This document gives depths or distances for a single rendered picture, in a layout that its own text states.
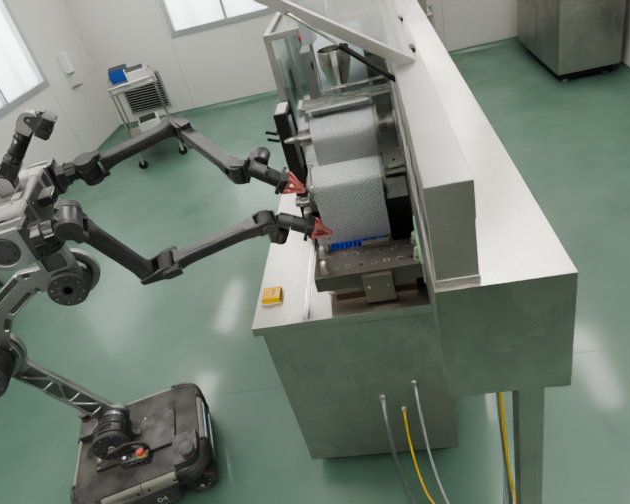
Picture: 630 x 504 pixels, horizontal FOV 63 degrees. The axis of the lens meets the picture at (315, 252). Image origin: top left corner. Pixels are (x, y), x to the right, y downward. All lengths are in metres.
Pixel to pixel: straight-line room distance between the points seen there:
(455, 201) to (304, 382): 1.30
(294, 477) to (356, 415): 0.51
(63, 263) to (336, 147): 1.09
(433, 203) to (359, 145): 1.13
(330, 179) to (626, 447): 1.62
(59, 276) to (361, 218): 1.10
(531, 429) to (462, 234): 0.66
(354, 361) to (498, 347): 0.93
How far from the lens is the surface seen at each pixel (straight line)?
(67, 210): 1.69
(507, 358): 1.13
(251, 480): 2.60
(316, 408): 2.16
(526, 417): 1.40
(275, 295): 1.93
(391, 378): 2.02
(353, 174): 1.79
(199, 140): 2.02
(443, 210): 0.89
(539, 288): 1.02
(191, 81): 7.77
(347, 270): 1.77
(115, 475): 2.62
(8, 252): 1.77
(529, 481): 1.63
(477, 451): 2.49
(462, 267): 0.97
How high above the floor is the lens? 2.07
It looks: 33 degrees down
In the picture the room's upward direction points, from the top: 16 degrees counter-clockwise
